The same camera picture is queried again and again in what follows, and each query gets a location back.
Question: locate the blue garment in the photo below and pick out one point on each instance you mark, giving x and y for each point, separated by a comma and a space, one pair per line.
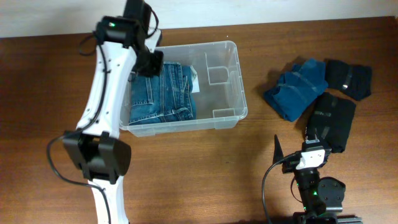
297, 89

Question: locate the black folded garment lower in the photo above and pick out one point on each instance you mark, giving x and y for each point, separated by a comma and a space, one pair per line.
331, 121

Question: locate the black folded garment upper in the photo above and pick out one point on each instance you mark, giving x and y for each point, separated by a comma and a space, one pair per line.
352, 80

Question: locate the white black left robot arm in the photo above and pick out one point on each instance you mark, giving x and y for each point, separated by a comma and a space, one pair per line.
124, 45

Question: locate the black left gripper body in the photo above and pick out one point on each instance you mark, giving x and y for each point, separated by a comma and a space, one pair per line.
150, 64

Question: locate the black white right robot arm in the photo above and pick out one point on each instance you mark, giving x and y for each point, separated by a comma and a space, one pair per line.
321, 198

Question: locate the dark blue jeans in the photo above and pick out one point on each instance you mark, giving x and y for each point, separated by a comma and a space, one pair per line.
165, 98

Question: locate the clear plastic storage bin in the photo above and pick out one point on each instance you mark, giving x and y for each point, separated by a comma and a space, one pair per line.
221, 101

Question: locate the black folded garment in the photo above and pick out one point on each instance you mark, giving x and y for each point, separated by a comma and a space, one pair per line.
331, 121
352, 80

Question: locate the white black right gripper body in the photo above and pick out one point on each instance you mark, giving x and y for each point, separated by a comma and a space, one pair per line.
290, 165

